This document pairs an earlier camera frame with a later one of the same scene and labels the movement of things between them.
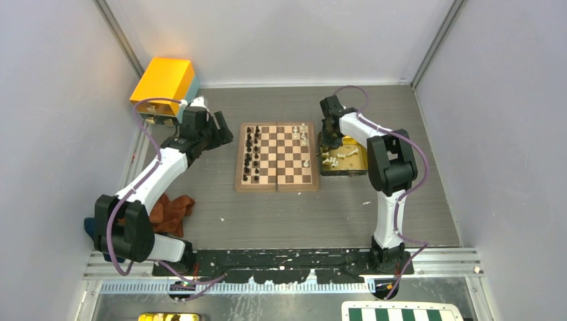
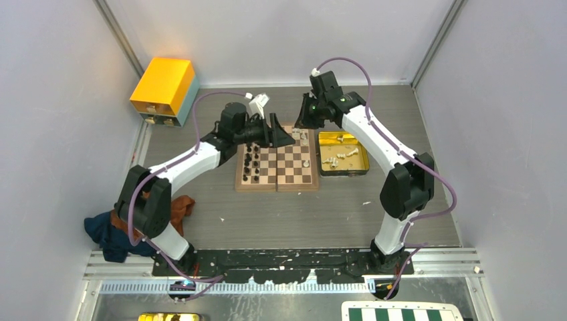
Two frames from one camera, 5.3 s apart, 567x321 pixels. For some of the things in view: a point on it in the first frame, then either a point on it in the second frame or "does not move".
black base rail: [273, 267] does not move
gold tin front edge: [170, 317] does not move
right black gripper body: [329, 140] → [319, 118]
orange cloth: [167, 215] does not move
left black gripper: [222, 136] → [280, 138]
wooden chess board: [277, 157] does not move
